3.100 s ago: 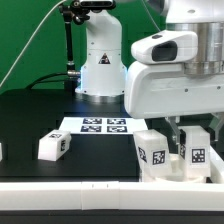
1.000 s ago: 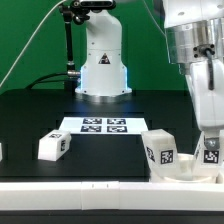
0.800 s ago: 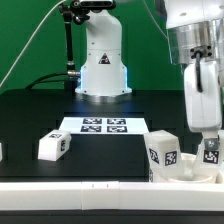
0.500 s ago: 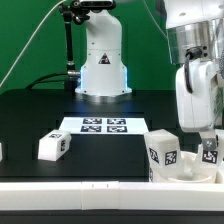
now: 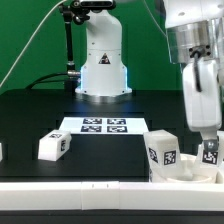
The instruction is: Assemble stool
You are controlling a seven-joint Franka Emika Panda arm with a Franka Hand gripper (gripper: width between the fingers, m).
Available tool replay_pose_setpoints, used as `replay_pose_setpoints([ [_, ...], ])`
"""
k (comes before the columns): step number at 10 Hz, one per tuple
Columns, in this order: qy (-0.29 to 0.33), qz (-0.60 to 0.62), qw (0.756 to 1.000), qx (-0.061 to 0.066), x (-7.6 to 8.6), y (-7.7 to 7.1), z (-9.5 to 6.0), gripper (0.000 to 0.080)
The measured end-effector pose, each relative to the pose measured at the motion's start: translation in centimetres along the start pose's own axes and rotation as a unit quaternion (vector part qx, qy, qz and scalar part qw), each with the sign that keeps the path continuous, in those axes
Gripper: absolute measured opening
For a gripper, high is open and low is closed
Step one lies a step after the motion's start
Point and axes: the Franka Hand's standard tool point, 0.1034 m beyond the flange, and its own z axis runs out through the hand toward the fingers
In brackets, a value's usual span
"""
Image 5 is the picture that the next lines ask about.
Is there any black camera stand pole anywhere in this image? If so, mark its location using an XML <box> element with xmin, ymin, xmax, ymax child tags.
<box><xmin>59</xmin><ymin>0</ymin><xmax>90</xmax><ymax>95</ymax></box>

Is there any white L-shaped fence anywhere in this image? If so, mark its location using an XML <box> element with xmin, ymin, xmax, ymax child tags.
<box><xmin>0</xmin><ymin>182</ymin><xmax>224</xmax><ymax>211</ymax></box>

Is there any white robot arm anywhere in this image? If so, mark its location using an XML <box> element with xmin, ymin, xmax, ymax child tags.
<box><xmin>70</xmin><ymin>0</ymin><xmax>224</xmax><ymax>151</ymax></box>

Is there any black cable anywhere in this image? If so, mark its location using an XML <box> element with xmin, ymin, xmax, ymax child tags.
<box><xmin>25</xmin><ymin>72</ymin><xmax>70</xmax><ymax>90</ymax></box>

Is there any white block at left edge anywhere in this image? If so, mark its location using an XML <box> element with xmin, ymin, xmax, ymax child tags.
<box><xmin>0</xmin><ymin>142</ymin><xmax>3</xmax><ymax>162</ymax></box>

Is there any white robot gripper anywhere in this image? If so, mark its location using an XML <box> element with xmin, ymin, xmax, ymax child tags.
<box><xmin>182</xmin><ymin>60</ymin><xmax>222</xmax><ymax>151</ymax></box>

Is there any white marker sheet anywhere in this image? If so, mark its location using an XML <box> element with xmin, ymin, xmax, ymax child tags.
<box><xmin>60</xmin><ymin>117</ymin><xmax>148</xmax><ymax>135</ymax></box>

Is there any white cable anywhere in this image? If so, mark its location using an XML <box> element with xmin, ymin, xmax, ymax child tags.
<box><xmin>0</xmin><ymin>0</ymin><xmax>68</xmax><ymax>88</ymax></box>

